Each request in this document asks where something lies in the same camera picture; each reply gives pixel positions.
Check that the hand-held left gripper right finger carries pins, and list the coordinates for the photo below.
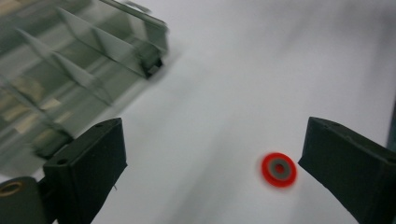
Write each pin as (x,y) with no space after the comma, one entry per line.
(351,174)

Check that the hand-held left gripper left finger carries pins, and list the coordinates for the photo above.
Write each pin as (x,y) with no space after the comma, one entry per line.
(87,174)

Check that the red and grey washer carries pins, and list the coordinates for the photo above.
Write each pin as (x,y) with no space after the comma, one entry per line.
(279,169)

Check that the smoky clear compartment box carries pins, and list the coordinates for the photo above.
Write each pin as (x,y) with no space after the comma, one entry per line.
(68,68)

